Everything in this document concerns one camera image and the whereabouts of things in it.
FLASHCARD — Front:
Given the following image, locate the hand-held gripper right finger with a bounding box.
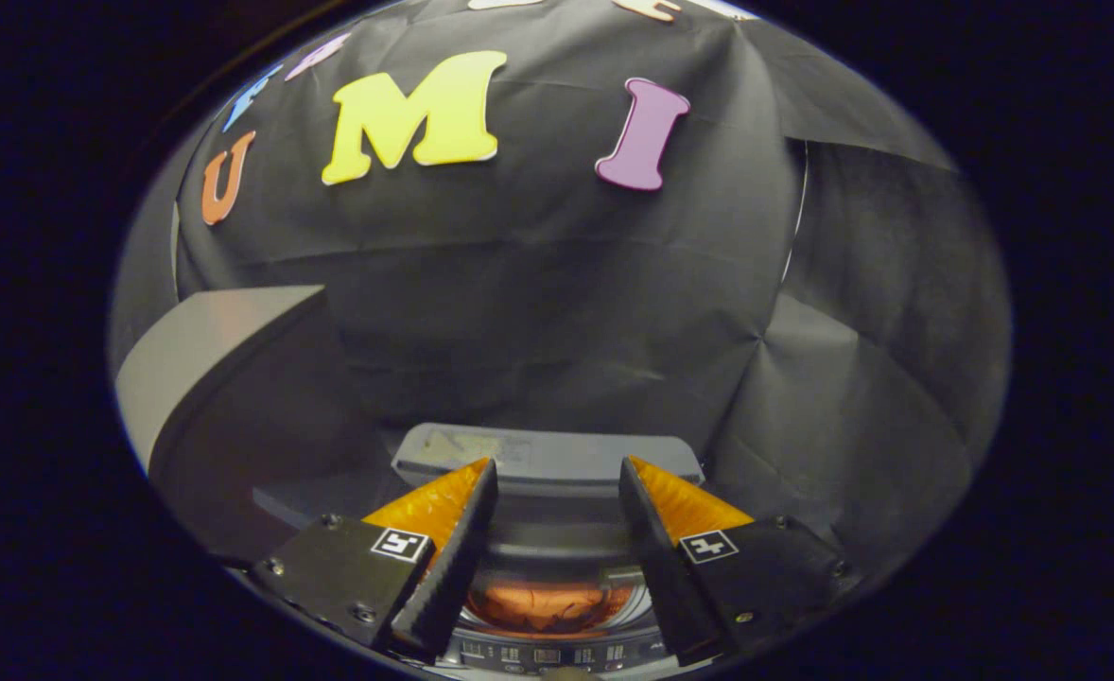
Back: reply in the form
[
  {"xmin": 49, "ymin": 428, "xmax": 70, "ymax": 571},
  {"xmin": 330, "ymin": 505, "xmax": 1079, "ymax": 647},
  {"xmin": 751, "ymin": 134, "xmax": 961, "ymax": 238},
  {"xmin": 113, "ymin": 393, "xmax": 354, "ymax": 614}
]
[{"xmin": 619, "ymin": 455, "xmax": 862, "ymax": 669}]

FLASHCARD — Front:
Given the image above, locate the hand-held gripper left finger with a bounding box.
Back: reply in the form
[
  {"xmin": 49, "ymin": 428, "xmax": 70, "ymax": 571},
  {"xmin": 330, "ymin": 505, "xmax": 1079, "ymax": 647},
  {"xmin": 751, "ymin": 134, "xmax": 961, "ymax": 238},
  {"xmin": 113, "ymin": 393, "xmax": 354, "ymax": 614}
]
[{"xmin": 252, "ymin": 458, "xmax": 500, "ymax": 664}]

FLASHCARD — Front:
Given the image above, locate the orange polo shirt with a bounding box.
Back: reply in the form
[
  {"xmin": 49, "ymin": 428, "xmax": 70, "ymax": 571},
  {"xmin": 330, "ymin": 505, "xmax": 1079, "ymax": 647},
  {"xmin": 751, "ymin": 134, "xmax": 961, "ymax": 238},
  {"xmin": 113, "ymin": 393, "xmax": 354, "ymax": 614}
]
[{"xmin": 470, "ymin": 583, "xmax": 635, "ymax": 635}]

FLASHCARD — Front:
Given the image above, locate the grey washing machine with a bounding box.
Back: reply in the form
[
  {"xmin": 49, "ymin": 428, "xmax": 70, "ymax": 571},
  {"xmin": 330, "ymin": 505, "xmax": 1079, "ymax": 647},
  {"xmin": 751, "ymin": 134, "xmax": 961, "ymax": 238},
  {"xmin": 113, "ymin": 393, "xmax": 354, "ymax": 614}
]
[{"xmin": 252, "ymin": 482, "xmax": 711, "ymax": 678}]

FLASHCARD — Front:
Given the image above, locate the grey cabinet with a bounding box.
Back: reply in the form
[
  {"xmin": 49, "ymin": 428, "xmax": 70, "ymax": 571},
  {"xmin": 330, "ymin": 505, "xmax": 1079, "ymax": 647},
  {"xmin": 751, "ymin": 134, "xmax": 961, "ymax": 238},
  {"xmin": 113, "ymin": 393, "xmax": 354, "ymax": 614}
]
[{"xmin": 114, "ymin": 286, "xmax": 399, "ymax": 570}]

